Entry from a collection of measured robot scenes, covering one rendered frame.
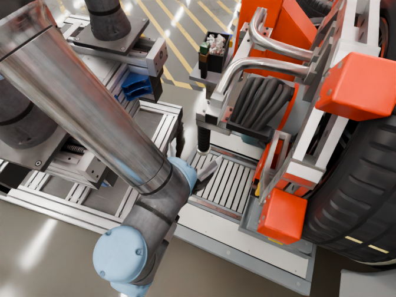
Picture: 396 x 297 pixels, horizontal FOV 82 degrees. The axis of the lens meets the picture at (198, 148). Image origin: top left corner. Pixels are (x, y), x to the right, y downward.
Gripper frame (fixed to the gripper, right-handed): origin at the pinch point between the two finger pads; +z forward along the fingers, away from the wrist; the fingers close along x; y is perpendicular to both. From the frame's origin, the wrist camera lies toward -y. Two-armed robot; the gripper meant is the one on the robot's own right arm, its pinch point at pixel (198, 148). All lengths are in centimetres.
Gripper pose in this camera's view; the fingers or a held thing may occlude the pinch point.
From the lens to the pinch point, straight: 61.1
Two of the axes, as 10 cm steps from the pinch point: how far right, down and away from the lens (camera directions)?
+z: 3.9, -8.0, 4.6
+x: -9.2, -3.4, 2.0
